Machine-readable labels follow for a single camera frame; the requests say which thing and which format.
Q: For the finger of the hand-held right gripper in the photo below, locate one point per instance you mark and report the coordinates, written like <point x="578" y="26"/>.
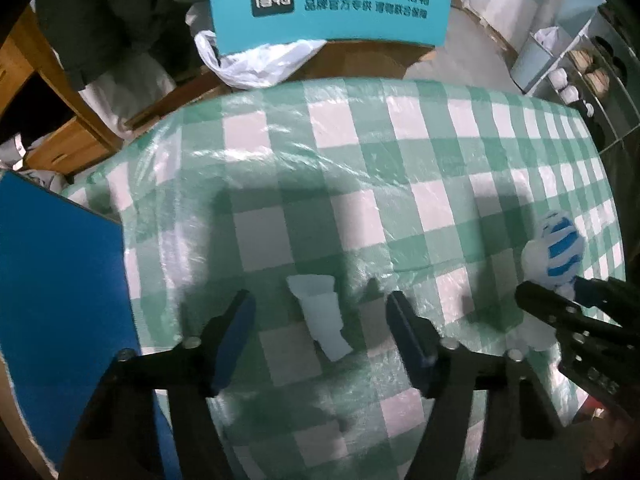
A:
<point x="545" y="305"/>
<point x="615" y="297"/>

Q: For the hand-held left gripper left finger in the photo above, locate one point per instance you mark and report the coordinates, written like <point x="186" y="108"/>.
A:
<point x="235" y="330"/>

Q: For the pale blue storage bin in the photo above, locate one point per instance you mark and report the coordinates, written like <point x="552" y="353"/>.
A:
<point x="537" y="62"/>

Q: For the white blue striped sock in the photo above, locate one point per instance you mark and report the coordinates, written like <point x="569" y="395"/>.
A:
<point x="555" y="250"/>

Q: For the wooden desk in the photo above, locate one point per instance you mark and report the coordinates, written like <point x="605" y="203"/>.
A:
<point x="65" y="145"/>

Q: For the person's right hand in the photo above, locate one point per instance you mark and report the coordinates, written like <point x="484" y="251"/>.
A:
<point x="610" y="440"/>

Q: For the dark jacket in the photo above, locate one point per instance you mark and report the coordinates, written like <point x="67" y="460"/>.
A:
<point x="115" y="20"/>

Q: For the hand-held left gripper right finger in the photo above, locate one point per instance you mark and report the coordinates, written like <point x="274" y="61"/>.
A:
<point x="410" y="330"/>

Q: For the teal printed box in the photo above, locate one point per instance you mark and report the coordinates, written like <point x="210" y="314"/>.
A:
<point x="350" y="25"/>

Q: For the blue board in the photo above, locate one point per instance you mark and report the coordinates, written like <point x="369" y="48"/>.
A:
<point x="60" y="285"/>

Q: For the green white checked tablecloth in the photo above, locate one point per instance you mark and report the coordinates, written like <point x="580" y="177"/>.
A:
<point x="350" y="185"/>

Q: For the white sack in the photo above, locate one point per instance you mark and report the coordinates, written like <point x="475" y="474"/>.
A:
<point x="130" y="90"/>

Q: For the white plastic bag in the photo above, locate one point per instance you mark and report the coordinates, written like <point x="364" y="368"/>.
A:
<point x="250" y="65"/>

